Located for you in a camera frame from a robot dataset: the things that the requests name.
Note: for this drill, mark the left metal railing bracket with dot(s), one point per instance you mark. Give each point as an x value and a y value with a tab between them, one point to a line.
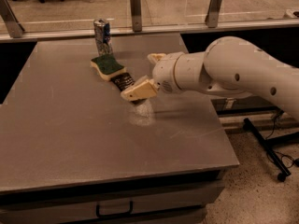
14	28

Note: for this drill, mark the black rxbar chocolate wrapper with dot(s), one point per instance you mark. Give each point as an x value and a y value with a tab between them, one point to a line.
123	81

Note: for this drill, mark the grey cabinet drawer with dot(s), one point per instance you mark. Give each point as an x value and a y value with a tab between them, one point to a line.
176	204

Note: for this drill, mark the right metal railing bracket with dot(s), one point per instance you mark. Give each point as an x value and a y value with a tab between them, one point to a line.
213	13

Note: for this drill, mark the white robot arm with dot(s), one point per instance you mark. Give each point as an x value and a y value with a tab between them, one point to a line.
229	67

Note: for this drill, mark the silver blue drink can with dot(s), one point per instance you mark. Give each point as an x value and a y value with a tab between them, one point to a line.
102	36

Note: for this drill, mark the metal railing bracket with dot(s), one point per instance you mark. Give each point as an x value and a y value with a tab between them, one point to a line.
14	28
213	13
136	15

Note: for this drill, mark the middle metal railing bracket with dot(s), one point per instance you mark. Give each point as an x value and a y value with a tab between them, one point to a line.
136	15

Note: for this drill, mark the green and yellow sponge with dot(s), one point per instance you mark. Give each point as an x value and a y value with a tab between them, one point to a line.
107	67

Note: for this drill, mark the black wheeled stand base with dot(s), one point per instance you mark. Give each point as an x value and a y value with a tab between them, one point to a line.
282	161

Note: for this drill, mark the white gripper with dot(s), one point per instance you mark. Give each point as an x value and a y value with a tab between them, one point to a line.
163	72

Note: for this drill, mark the black drawer handle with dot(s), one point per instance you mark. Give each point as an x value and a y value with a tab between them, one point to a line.
113	209

